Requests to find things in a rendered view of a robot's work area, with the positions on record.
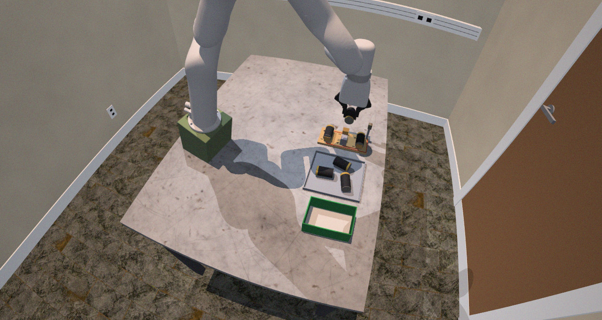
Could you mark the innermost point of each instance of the black and gold battery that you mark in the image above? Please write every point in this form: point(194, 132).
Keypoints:
point(329, 131)
point(324, 171)
point(350, 114)
point(345, 182)
point(341, 163)
point(360, 138)

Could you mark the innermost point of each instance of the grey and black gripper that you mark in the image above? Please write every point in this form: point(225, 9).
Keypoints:
point(356, 94)

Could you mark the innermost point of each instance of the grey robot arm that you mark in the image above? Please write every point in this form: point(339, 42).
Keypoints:
point(353, 57)

